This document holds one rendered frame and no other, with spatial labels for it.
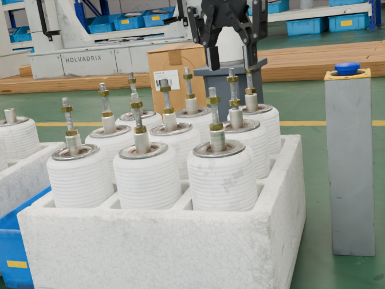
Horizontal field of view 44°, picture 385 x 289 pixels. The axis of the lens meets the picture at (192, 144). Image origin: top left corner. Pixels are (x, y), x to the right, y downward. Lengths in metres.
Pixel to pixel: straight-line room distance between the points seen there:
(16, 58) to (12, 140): 3.22
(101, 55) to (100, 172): 2.53
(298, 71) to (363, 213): 1.81
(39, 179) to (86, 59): 2.29
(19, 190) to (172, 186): 0.43
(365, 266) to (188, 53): 1.19
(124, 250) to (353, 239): 0.40
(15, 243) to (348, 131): 0.60
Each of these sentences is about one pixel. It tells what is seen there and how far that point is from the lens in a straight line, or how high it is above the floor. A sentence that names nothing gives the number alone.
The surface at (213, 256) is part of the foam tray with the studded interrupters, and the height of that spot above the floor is 0.13.
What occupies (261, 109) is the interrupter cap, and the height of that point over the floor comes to 0.25.
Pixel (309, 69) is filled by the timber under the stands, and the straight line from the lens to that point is 2.60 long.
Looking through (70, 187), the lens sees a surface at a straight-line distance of 0.75.
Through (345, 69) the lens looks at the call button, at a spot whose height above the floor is 0.32.
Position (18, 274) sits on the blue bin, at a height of 0.03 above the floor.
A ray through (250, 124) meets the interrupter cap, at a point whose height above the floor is 0.25.
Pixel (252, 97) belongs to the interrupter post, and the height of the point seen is 0.28.
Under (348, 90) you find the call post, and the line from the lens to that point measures 0.80.
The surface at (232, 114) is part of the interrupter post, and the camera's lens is 0.78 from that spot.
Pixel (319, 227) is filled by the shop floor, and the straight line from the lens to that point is 1.00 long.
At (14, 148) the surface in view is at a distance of 1.12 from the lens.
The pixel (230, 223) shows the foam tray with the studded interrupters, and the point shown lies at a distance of 0.64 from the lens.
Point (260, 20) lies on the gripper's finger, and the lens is 0.73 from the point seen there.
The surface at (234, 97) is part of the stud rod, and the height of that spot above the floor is 0.30.
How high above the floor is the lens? 0.45
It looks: 16 degrees down
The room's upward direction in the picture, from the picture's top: 7 degrees counter-clockwise
